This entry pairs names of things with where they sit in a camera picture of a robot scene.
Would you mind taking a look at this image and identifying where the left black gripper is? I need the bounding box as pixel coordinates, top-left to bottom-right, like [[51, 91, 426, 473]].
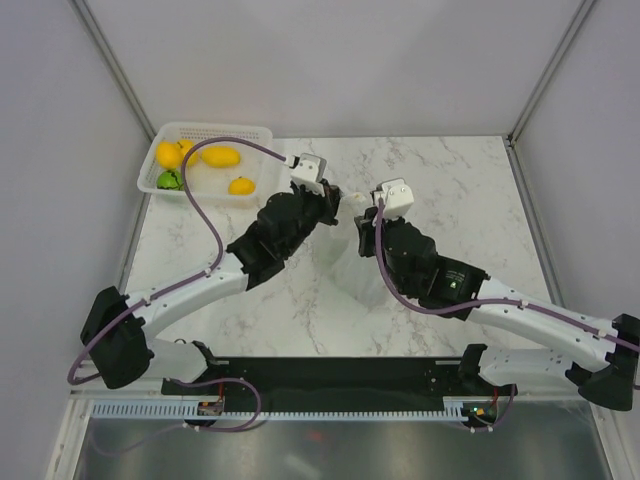
[[281, 178, 344, 257]]

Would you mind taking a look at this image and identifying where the white lemon-print plastic bag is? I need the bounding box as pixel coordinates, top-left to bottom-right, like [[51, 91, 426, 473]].
[[313, 192, 388, 308]]

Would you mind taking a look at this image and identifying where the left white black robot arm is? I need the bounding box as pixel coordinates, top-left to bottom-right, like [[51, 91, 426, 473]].
[[80, 180, 342, 390]]

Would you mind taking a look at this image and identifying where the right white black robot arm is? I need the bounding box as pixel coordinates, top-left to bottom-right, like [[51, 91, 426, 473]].
[[354, 207, 639, 412]]

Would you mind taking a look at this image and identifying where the small yellow fake citrus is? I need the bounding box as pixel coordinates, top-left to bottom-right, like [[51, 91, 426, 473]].
[[228, 177, 256, 196]]

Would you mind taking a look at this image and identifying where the yellow fake mango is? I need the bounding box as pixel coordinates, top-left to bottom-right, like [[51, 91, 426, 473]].
[[201, 146, 241, 168]]

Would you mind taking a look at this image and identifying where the small yellow fake lemon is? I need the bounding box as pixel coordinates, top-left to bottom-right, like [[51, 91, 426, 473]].
[[176, 138, 199, 167]]

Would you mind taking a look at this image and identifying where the green black-striped fake fruit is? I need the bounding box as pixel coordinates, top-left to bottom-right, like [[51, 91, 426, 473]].
[[156, 170, 184, 191]]

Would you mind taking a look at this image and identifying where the large yellow fake lemon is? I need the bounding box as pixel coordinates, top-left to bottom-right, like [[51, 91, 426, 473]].
[[155, 141, 183, 170]]

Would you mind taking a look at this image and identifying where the white plastic fruit basket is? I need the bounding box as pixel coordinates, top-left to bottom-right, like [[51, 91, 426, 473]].
[[137, 122, 282, 207]]

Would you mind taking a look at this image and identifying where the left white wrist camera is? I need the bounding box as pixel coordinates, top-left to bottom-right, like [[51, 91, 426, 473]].
[[285, 153, 327, 196]]

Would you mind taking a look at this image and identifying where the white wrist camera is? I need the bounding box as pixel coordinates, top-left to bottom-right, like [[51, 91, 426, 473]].
[[371, 178, 414, 221], [285, 153, 327, 196]]

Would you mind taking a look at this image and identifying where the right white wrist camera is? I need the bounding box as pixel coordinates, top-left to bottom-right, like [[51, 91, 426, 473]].
[[371, 178, 414, 221]]

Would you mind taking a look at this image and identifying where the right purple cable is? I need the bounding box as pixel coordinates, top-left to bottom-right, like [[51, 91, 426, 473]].
[[374, 197, 640, 351]]

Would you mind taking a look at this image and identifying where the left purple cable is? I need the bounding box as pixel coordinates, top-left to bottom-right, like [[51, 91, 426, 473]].
[[67, 137, 296, 385]]

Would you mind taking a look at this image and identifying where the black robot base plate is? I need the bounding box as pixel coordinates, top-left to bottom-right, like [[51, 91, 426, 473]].
[[161, 344, 518, 412]]

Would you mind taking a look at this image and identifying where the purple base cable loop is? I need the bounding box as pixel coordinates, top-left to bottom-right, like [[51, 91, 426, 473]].
[[187, 368, 271, 434]]

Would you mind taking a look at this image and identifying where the white slotted cable duct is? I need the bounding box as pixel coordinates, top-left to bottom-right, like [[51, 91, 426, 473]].
[[90, 400, 471, 422]]

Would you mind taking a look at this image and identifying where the left aluminium frame post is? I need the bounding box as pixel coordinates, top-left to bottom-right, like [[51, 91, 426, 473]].
[[68, 0, 156, 141]]

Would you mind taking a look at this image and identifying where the aluminium frame post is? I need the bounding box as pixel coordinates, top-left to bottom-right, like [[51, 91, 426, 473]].
[[68, 0, 156, 141], [504, 0, 599, 149]]

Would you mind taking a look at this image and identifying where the right aluminium frame post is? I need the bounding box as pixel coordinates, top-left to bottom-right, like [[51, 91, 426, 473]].
[[504, 0, 599, 149]]

